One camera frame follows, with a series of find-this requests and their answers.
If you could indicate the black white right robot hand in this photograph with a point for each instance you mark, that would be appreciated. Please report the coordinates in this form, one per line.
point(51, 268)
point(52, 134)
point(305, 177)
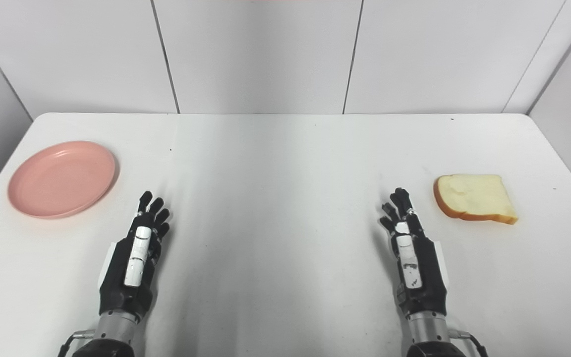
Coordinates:
point(429, 282)

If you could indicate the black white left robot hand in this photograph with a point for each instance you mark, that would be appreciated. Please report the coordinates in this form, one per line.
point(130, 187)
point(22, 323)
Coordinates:
point(117, 287)

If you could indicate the slice of bread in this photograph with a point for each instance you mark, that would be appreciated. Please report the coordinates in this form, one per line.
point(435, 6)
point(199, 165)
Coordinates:
point(474, 196)

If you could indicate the pink round plate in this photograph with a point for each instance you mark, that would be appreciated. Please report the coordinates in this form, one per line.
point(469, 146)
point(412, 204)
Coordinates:
point(60, 181)

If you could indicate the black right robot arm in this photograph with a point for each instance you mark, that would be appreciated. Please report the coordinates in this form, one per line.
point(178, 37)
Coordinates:
point(429, 332)

